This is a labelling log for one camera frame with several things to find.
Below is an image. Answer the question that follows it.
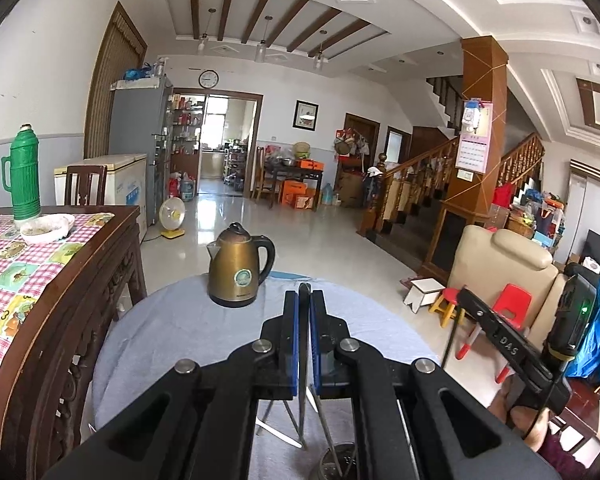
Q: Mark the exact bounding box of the wooden pillar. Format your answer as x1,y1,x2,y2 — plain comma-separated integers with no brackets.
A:
440,36,510,226

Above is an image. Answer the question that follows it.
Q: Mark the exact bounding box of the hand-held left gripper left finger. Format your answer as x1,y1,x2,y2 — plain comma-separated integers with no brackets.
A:
45,290,301,480

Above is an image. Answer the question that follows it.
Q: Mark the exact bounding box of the checkered pink tablecloth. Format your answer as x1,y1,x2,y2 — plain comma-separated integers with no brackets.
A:
0,212,116,411

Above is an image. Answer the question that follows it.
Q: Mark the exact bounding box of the bronze electric kettle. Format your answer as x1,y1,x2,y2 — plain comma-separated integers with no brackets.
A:
206,222,276,309

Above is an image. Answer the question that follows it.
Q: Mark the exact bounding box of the person's right hand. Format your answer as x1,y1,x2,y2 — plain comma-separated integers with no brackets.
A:
500,392,551,453

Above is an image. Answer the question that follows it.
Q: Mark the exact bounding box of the orange cardboard box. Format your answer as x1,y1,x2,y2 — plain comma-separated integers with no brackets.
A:
281,180,317,209

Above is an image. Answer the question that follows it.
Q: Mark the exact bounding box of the wooden stair railing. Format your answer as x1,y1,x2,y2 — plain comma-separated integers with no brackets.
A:
358,132,546,236

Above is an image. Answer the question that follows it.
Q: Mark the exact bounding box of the dark wooden chair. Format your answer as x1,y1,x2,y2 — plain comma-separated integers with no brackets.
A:
64,165,108,207

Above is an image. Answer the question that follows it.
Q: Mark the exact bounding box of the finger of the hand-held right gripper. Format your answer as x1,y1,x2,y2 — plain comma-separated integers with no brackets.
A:
456,286,501,333

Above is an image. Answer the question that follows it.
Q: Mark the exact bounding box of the framed wall picture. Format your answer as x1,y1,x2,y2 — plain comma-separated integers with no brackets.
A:
292,100,319,131

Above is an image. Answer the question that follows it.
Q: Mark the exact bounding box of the brown wooden door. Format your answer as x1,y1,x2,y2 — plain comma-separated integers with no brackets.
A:
84,2,148,161

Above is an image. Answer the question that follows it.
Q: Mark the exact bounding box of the white bowl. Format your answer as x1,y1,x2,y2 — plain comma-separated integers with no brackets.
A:
20,213,76,245

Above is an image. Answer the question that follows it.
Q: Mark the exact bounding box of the metal utensil holder cup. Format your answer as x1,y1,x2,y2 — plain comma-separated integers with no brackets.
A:
316,442,361,480

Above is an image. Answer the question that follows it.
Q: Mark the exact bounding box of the white chest freezer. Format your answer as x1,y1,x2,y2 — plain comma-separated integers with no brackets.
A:
54,153,148,241

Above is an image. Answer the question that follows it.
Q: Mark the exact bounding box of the red plastic child chair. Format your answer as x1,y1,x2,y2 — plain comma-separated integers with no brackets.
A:
455,284,533,383

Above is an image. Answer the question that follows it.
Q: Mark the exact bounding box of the red and yellow stool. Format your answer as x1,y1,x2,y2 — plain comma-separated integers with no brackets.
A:
428,287,463,328

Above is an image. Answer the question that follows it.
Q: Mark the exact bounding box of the carved wooden table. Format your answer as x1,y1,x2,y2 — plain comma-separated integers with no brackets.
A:
0,205,148,480

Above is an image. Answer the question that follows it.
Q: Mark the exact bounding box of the pink wall calendar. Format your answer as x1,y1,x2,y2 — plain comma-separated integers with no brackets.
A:
455,100,494,175

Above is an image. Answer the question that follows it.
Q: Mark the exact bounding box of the light blue round tablecloth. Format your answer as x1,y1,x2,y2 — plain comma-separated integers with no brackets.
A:
92,272,443,480

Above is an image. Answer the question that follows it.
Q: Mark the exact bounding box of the grey refrigerator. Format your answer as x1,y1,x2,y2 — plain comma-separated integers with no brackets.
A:
109,76,173,226

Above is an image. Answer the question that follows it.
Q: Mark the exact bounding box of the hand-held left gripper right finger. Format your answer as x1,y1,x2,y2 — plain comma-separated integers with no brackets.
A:
307,290,563,480

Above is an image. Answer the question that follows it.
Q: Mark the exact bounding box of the small white stool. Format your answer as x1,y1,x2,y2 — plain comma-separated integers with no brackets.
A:
403,277,446,315

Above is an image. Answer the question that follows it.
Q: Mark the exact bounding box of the dark wooden side table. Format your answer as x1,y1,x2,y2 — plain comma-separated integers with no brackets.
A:
262,157,326,208

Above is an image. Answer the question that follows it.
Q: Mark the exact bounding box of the small yellow floor fan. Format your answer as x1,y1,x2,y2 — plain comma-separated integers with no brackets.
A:
159,196,188,239

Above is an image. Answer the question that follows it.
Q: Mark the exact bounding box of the beige armchair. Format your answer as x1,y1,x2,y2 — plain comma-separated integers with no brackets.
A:
447,225,566,356

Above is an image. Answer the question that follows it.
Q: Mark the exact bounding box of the green thermos flask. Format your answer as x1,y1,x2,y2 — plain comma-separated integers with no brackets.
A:
1,125,42,222

